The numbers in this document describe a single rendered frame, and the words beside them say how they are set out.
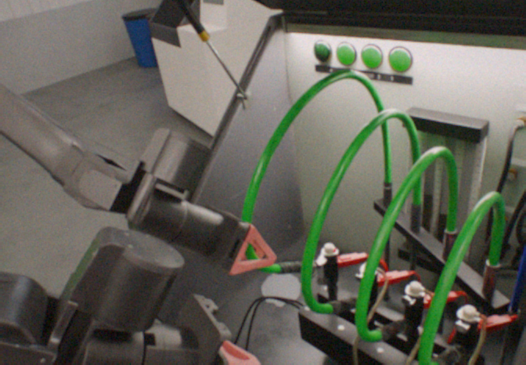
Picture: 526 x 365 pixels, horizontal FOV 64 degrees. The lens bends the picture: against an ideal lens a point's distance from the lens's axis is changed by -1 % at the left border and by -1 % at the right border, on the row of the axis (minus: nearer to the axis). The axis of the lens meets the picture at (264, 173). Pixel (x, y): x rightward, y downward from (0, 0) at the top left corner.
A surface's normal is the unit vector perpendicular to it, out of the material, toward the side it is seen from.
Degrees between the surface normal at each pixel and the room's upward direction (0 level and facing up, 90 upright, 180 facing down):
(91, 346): 58
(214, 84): 90
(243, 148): 90
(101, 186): 47
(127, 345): 54
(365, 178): 90
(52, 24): 90
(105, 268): 78
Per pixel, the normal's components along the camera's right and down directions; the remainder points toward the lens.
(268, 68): 0.72, 0.26
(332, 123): -0.68, 0.44
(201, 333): -0.70, -0.33
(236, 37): 0.53, 0.37
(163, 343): 0.67, -0.61
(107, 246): 0.35, 0.25
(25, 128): -0.22, -0.24
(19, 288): 0.43, -0.90
